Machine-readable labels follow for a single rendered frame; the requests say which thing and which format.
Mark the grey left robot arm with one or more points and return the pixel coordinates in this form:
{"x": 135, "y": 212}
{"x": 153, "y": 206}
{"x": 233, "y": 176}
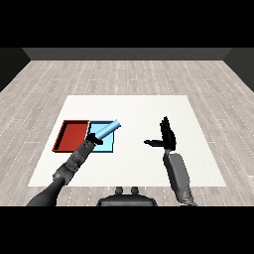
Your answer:
{"x": 71, "y": 163}

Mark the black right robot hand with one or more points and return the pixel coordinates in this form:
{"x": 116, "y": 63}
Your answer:
{"x": 168, "y": 137}

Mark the light blue can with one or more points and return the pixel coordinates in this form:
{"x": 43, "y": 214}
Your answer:
{"x": 109, "y": 129}

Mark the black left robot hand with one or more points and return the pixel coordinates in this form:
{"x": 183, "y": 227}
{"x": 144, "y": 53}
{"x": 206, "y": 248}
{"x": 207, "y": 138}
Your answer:
{"x": 94, "y": 139}

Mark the light blue shallow open box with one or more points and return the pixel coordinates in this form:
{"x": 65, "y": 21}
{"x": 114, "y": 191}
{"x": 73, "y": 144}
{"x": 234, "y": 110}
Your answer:
{"x": 105, "y": 144}

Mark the red shallow open box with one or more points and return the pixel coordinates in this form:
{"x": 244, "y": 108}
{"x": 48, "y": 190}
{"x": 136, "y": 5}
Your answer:
{"x": 71, "y": 135}

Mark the dark grey robot body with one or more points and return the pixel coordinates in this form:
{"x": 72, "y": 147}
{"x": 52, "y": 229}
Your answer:
{"x": 127, "y": 200}

